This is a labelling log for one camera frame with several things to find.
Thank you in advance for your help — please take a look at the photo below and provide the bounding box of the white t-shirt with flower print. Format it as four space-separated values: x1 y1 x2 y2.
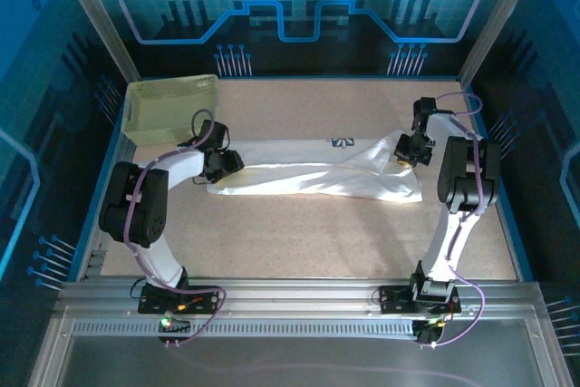
206 131 423 204

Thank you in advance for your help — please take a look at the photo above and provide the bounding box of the pale green perforated plastic basket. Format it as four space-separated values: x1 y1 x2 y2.
122 73 222 146

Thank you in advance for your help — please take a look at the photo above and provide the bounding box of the black controller board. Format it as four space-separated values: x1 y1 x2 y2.
157 312 192 348
414 317 444 348

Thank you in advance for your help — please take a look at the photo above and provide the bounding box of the grey metal front panel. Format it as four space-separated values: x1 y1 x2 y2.
26 314 572 387

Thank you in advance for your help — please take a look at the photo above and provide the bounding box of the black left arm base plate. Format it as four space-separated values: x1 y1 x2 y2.
138 285 222 315

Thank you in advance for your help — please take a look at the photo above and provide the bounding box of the aluminium mounting rail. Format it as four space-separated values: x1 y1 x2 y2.
56 276 547 318

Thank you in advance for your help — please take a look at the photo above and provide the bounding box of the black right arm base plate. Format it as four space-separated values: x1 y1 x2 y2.
378 285 462 315

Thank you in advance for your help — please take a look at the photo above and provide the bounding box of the grey slotted cable duct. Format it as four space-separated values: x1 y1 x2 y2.
71 319 417 339

